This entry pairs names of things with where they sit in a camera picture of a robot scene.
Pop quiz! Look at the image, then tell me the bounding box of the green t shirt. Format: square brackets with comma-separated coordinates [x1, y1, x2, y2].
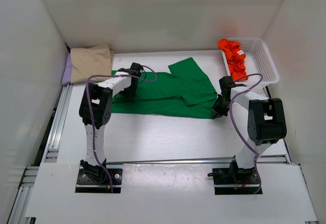
[112, 58, 217, 119]

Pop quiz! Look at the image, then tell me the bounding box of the beige t shirt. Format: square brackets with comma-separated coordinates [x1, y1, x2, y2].
[70, 44, 115, 83]

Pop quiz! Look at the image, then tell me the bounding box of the purple t shirt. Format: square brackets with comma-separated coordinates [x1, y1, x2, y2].
[62, 53, 72, 86]

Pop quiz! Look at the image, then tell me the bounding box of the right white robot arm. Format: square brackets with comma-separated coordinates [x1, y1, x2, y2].
[210, 76, 287, 184]

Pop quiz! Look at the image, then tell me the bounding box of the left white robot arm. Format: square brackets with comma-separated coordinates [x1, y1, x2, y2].
[79, 63, 144, 186]

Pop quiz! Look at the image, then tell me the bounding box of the orange t shirt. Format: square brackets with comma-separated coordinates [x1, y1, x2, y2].
[218, 38, 248, 81]

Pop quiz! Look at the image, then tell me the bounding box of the white plastic basket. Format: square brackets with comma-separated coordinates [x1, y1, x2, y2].
[222, 37, 279, 87]

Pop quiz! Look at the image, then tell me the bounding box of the white front board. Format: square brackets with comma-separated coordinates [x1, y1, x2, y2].
[25, 163, 317, 223]

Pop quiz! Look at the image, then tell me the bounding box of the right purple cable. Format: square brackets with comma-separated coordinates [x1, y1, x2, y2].
[229, 73, 263, 193]

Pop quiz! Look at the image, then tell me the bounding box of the purple cable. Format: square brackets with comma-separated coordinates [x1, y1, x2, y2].
[86, 65, 158, 193]
[229, 73, 263, 193]

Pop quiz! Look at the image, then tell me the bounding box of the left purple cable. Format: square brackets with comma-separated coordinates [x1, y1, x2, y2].
[86, 65, 158, 193]

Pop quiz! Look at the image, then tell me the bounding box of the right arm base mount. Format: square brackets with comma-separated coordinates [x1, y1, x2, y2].
[207, 159, 263, 195]

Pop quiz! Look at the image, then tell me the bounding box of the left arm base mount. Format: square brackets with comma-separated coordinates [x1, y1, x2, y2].
[75, 160, 123, 194]

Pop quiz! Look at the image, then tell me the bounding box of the aluminium frame rail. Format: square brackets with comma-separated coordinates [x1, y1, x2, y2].
[7, 53, 291, 224]

